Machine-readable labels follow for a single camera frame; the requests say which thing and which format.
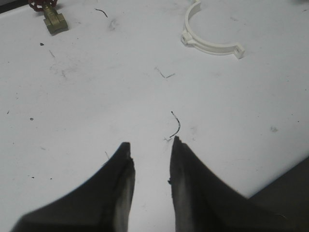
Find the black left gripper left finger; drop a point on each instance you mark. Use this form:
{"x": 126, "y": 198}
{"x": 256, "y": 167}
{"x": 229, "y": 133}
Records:
{"x": 101, "y": 204}

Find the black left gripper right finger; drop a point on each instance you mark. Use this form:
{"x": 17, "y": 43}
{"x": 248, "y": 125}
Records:
{"x": 204, "y": 203}

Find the brass valve red handwheel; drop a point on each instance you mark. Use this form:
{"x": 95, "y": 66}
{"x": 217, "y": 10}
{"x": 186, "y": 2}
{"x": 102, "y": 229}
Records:
{"x": 54, "y": 21}

